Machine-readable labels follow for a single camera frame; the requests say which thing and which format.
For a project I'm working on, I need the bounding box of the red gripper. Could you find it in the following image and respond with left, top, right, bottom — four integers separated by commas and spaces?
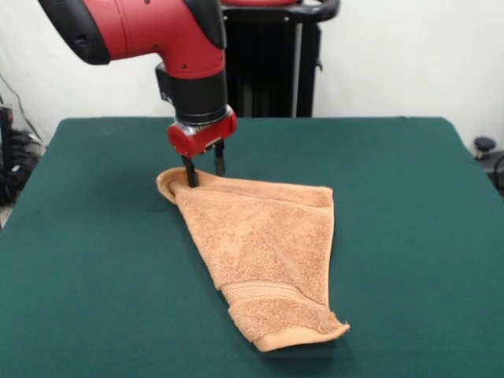
167, 104, 239, 188

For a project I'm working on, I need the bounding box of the tan terry towel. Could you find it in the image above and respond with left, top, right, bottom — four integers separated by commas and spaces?
155, 165, 351, 353

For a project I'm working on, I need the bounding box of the dark green table cloth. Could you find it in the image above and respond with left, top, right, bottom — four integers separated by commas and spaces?
0, 116, 504, 378

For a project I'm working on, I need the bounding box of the black equipment pile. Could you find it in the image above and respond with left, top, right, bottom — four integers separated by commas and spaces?
0, 104, 45, 209

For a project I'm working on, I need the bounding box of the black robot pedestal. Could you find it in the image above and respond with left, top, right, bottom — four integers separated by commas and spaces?
221, 0, 340, 119

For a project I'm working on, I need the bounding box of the grey cable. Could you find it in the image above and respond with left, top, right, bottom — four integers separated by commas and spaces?
0, 72, 43, 139

